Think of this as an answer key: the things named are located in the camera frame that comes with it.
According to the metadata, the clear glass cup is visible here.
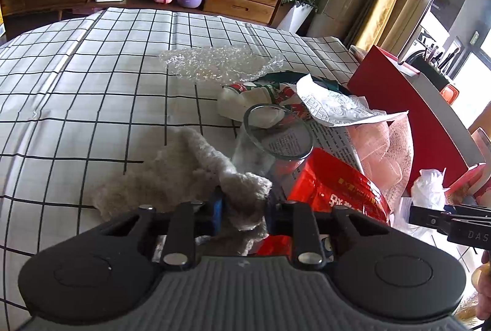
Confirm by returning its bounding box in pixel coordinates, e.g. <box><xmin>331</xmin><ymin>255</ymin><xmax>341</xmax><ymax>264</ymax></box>
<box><xmin>232</xmin><ymin>104</ymin><xmax>314</xmax><ymax>185</ymax></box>

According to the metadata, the pink bubble wrap bag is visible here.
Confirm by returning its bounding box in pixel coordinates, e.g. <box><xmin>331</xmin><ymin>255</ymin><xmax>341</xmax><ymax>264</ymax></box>
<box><xmin>347</xmin><ymin>115</ymin><xmax>414</xmax><ymax>212</ymax></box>

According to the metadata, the christmas tote bag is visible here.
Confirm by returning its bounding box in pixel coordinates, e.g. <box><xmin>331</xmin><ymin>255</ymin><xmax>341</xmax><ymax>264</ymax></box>
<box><xmin>216</xmin><ymin>70</ymin><xmax>352</xmax><ymax>128</ymax></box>

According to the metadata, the red cardboard box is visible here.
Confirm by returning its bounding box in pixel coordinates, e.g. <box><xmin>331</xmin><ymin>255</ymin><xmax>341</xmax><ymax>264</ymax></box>
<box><xmin>347</xmin><ymin>46</ymin><xmax>485</xmax><ymax>189</ymax></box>

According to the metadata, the clear bubble wrap sheet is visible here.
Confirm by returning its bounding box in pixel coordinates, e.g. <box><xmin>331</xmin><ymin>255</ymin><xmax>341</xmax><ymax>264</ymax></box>
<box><xmin>159</xmin><ymin>46</ymin><xmax>287</xmax><ymax>86</ymax></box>

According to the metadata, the white fluffy towel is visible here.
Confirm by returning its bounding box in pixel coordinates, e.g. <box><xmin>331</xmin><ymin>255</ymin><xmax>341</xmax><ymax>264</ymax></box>
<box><xmin>91</xmin><ymin>127</ymin><xmax>272</xmax><ymax>256</ymax></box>

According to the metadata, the white printed paper sheet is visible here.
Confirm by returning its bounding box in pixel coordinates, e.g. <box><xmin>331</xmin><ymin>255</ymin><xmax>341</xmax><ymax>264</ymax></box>
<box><xmin>296</xmin><ymin>74</ymin><xmax>409</xmax><ymax>127</ymax></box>

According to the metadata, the white checkered tablecloth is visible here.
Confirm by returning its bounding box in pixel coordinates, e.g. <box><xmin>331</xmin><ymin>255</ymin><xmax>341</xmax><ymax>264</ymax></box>
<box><xmin>0</xmin><ymin>6</ymin><xmax>477</xmax><ymax>331</ymax></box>

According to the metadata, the person's right hand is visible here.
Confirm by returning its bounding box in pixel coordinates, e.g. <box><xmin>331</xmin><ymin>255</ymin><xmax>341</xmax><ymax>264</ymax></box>
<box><xmin>475</xmin><ymin>251</ymin><xmax>491</xmax><ymax>320</ymax></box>

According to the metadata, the red plastic snack bag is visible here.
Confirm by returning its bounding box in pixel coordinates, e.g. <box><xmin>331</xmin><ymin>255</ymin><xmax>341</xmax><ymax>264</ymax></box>
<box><xmin>253</xmin><ymin>148</ymin><xmax>390</xmax><ymax>263</ymax></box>

